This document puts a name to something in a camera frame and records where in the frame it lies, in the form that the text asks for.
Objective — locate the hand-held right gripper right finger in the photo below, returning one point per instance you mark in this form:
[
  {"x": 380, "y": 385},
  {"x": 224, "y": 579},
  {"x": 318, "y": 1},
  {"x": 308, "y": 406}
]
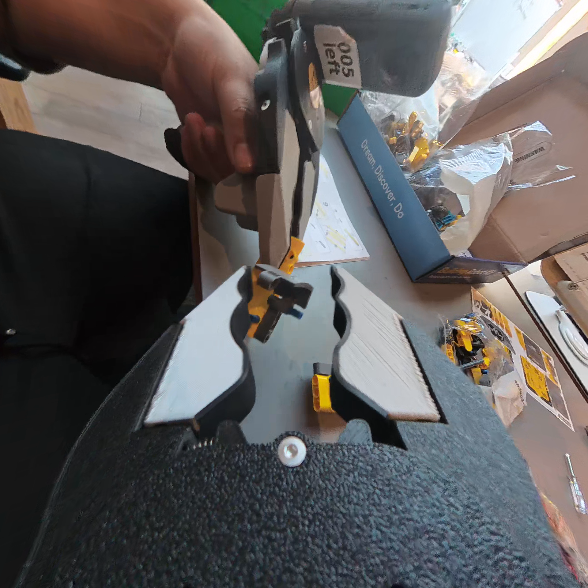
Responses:
[{"x": 386, "y": 367}]

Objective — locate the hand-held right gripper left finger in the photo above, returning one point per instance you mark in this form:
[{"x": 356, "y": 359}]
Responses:
[{"x": 202, "y": 358}]

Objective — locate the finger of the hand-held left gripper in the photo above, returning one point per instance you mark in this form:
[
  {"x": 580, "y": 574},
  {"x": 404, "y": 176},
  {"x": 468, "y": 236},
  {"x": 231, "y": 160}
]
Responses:
[
  {"x": 310, "y": 193},
  {"x": 275, "y": 216}
]

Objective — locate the yellow panel with curved grey panel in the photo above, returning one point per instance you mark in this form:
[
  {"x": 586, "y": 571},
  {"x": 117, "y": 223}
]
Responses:
[{"x": 296, "y": 252}]

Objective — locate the yellow panel with grey beam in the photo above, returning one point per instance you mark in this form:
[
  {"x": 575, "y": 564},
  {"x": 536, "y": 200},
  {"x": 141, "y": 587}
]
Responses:
[{"x": 321, "y": 390}]

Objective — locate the person's left forearm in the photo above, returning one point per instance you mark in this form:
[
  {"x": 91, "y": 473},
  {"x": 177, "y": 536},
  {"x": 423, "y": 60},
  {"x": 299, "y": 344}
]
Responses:
[{"x": 92, "y": 36}]

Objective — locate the grey desk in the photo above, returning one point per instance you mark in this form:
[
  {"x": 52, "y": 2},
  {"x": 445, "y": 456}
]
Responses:
[{"x": 413, "y": 298}]

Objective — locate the person's left hand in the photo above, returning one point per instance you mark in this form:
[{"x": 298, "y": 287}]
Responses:
[{"x": 216, "y": 82}]

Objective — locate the open instruction booklet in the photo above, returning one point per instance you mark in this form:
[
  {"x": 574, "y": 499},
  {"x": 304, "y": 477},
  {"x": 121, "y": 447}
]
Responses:
[{"x": 340, "y": 239}]

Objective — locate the blue cardboard kit box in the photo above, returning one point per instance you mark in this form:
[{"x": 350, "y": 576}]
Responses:
[{"x": 386, "y": 183}]

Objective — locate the small clear bag yellow parts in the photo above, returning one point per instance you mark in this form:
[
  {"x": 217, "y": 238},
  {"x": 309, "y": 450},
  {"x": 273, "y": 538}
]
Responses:
[{"x": 468, "y": 340}]

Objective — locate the large clear bag of parts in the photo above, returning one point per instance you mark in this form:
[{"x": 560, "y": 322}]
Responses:
[{"x": 413, "y": 138}]

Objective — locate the sticker sheet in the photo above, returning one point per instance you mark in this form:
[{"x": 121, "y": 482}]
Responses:
[{"x": 537, "y": 376}]

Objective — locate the person's black trousers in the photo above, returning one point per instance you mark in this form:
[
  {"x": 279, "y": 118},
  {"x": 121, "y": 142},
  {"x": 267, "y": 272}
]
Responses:
[{"x": 92, "y": 252}]

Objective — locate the crumpled clear plastic bag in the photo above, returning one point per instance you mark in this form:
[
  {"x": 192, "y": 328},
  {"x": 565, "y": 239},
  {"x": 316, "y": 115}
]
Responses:
[{"x": 482, "y": 183}]

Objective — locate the white monitor stand base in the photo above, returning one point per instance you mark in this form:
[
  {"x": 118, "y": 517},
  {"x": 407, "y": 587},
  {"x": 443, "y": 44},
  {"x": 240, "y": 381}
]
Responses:
[{"x": 560, "y": 321}]

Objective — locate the pale document stand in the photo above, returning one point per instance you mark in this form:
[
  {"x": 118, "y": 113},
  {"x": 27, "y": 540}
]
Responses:
[{"x": 569, "y": 285}]

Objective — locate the brown cardboard box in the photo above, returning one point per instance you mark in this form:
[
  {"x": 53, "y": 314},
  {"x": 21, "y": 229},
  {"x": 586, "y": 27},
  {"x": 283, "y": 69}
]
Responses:
[{"x": 542, "y": 220}]

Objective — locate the clear bag black red parts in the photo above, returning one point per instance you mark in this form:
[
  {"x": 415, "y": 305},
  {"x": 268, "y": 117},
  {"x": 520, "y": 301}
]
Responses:
[{"x": 565, "y": 528}]

